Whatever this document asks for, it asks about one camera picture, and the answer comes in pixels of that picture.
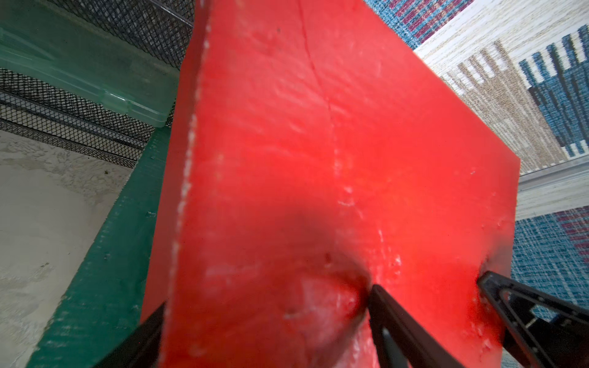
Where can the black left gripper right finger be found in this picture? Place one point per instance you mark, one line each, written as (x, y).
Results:
(399, 340)

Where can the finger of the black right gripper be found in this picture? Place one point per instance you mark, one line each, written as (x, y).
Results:
(541, 330)

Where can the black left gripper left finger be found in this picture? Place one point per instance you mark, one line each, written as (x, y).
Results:
(141, 348)

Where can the green plastic case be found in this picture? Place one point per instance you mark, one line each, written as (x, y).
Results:
(44, 41)

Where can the black wire mesh shelf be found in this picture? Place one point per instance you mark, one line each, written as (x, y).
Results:
(39, 111)

